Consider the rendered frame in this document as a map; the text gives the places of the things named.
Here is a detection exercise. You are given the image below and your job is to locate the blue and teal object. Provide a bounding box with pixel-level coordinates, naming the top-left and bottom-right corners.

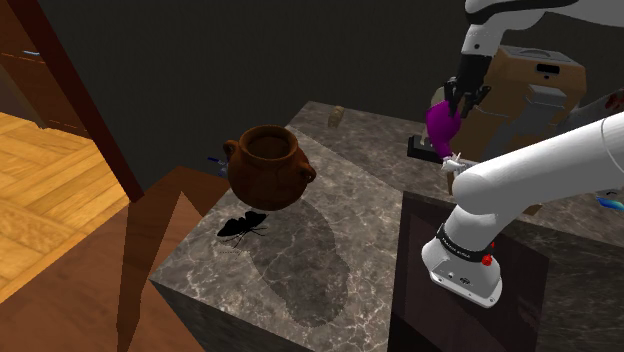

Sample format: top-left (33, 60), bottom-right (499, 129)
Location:
top-left (595, 191), bottom-right (624, 212)

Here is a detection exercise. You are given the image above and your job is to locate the small tan block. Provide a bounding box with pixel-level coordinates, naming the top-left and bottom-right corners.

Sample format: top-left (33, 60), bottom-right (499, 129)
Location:
top-left (327, 105), bottom-right (346, 129)

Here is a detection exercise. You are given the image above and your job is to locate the dark red wooden post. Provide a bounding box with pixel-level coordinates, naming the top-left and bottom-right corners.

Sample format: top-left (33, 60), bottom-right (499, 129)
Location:
top-left (6, 0), bottom-right (146, 203)

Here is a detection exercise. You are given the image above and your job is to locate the purple and white figure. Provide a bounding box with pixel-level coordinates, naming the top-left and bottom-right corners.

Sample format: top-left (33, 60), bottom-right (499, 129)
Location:
top-left (424, 99), bottom-right (464, 173)

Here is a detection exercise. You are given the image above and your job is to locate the dark robot stand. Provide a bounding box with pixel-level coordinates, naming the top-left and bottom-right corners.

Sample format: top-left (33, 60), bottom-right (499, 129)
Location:
top-left (387, 190), bottom-right (550, 352)

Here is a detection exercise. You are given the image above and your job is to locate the blue pen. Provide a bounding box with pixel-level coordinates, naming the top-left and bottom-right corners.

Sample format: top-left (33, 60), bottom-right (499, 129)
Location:
top-left (206, 155), bottom-right (230, 178)

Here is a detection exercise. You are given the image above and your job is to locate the brown clay pot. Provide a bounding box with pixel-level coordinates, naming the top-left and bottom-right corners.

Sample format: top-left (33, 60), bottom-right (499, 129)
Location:
top-left (223, 124), bottom-right (318, 212)

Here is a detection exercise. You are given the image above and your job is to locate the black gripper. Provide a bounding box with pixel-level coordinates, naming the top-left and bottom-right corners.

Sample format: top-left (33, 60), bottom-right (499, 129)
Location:
top-left (443, 52), bottom-right (494, 120)

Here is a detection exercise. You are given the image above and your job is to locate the black butterfly figure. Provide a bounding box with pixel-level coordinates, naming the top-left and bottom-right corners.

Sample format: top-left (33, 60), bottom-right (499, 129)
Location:
top-left (216, 210), bottom-right (270, 249)

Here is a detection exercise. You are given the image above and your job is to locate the brown box with grey parts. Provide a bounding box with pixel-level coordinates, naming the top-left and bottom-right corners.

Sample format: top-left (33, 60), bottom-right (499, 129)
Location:
top-left (445, 45), bottom-right (588, 163)

